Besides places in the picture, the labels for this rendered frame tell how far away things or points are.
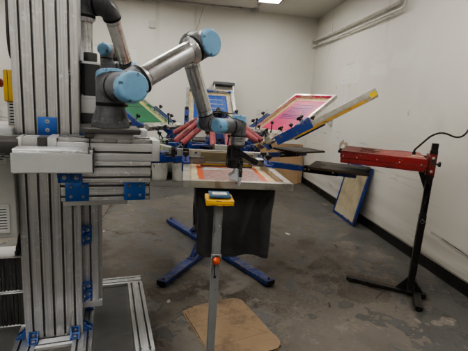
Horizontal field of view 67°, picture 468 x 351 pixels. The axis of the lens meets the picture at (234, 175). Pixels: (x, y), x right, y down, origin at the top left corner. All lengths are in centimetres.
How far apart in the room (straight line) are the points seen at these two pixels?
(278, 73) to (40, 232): 553
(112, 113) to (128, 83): 18
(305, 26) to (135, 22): 296
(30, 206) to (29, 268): 29
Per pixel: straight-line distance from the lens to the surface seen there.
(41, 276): 193
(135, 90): 140
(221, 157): 240
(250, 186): 186
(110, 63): 234
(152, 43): 660
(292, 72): 681
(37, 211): 180
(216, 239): 172
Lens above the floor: 138
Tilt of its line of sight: 11 degrees down
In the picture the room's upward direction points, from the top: 4 degrees clockwise
